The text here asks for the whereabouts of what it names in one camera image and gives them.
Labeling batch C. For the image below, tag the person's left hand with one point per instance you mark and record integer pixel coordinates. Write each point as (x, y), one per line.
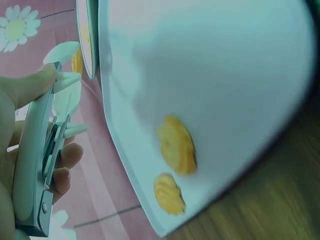
(6, 105)

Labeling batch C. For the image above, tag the metal tongs with white tips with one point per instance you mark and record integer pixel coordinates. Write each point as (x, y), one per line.
(28, 160)

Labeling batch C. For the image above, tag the pink plate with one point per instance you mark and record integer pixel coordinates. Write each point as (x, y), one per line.
(87, 57)

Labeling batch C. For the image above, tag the white tray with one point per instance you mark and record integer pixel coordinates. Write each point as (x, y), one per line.
(212, 75)

